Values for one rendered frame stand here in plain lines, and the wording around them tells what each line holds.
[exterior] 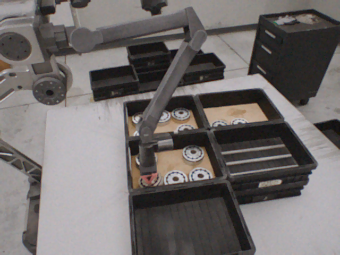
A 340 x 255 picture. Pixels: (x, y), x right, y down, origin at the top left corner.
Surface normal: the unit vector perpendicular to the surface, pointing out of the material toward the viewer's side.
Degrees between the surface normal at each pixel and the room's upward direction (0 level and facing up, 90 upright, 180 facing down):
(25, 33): 90
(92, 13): 90
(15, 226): 0
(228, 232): 0
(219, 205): 0
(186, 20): 69
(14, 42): 90
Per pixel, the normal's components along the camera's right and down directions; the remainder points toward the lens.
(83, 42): 0.25, 0.28
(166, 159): -0.01, -0.74
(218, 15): 0.28, 0.64
